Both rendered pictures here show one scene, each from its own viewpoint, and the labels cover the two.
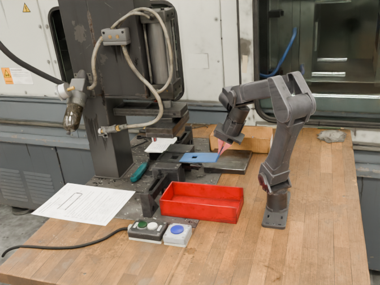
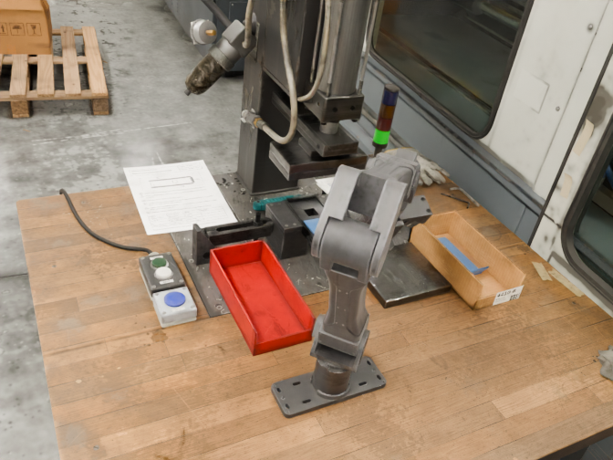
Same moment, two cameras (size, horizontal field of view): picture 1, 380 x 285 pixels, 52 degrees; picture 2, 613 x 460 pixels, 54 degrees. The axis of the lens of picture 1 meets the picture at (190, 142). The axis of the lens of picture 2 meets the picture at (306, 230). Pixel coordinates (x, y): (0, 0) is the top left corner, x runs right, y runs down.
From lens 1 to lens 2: 0.77 m
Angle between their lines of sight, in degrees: 35
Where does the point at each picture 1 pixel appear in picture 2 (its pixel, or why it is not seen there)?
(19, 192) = not seen: hidden behind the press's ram
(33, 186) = not seen: hidden behind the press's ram
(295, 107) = (331, 242)
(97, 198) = (194, 200)
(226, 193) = (298, 308)
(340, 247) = not seen: outside the picture
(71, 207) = (161, 189)
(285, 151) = (335, 308)
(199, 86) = (513, 136)
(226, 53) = (575, 101)
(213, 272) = (132, 380)
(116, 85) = (274, 57)
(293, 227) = (301, 426)
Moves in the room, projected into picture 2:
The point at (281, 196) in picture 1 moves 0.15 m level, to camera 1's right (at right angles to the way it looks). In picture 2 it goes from (325, 371) to (397, 431)
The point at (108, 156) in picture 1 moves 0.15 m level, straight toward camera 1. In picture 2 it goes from (249, 156) to (212, 180)
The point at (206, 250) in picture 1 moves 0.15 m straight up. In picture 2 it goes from (171, 351) to (171, 288)
